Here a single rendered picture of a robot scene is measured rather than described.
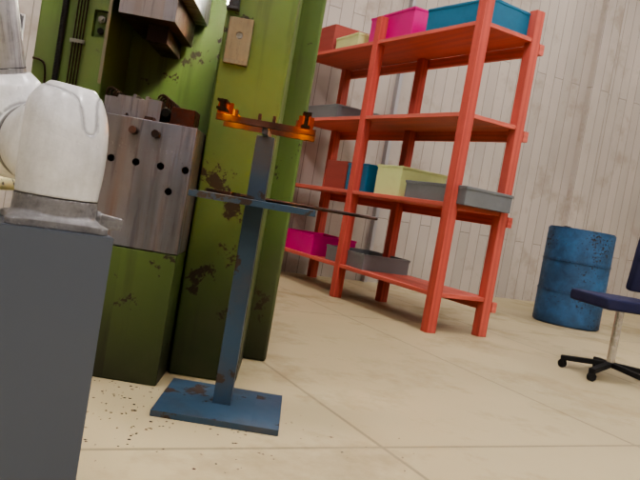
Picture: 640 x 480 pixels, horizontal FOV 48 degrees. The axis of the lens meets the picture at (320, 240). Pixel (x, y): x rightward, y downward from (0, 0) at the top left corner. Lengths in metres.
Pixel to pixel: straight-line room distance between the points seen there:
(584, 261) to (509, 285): 2.11
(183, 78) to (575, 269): 4.70
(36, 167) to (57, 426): 0.48
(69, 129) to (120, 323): 1.31
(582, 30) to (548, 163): 1.66
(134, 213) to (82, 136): 1.18
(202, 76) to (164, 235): 0.84
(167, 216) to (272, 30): 0.80
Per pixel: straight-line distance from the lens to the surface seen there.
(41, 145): 1.41
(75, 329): 1.42
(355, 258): 5.77
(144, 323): 2.59
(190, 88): 3.11
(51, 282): 1.40
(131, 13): 2.70
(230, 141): 2.72
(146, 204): 2.55
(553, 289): 7.02
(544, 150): 9.07
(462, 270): 8.43
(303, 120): 2.22
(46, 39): 2.91
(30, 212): 1.41
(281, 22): 2.78
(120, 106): 2.65
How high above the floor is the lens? 0.73
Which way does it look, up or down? 3 degrees down
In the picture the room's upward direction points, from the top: 10 degrees clockwise
